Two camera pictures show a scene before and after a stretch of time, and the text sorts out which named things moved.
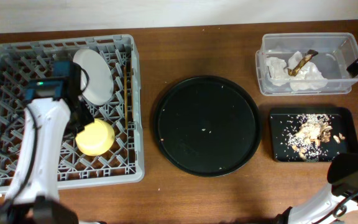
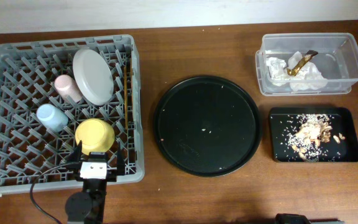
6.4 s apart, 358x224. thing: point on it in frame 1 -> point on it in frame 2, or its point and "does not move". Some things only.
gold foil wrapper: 303,60 does not move
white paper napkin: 309,78 does not move
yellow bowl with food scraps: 97,138 does not move
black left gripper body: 81,117 -> 112,177
